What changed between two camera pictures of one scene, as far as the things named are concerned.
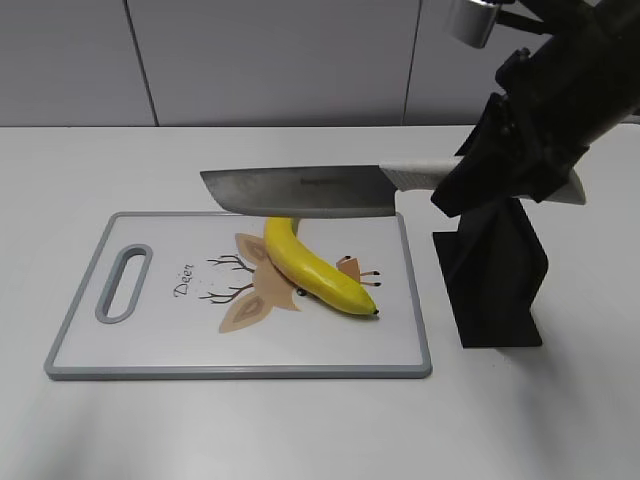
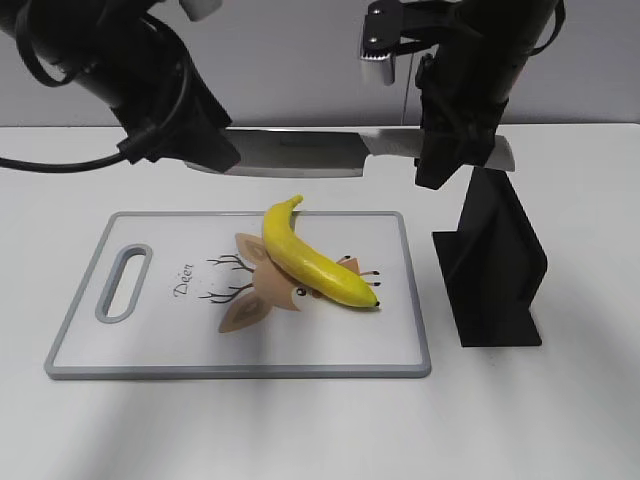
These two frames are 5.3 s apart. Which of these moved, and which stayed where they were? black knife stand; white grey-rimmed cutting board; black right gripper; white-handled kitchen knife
Moved: white-handled kitchen knife; black right gripper
Stayed: black knife stand; white grey-rimmed cutting board
